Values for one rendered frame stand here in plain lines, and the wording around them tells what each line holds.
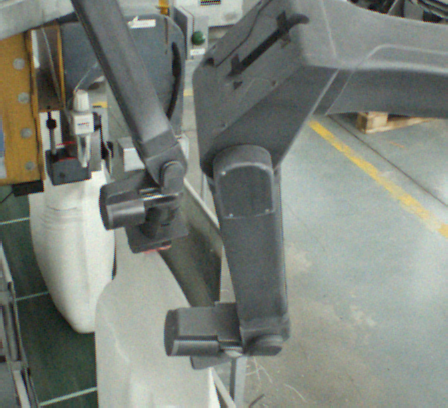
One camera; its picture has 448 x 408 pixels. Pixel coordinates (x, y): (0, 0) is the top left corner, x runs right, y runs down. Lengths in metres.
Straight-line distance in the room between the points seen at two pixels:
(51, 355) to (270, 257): 1.35
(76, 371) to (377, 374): 1.08
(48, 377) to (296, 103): 1.53
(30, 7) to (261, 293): 0.65
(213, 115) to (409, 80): 0.13
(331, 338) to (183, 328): 1.77
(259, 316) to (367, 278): 2.13
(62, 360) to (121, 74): 1.11
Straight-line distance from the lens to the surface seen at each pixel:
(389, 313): 2.72
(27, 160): 1.37
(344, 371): 2.45
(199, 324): 0.82
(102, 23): 0.91
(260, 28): 0.44
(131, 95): 0.96
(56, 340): 1.97
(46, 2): 1.19
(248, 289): 0.69
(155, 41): 1.34
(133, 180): 1.06
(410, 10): 1.09
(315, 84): 0.41
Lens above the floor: 1.72
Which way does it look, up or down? 31 degrees down
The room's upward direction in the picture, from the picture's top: 3 degrees clockwise
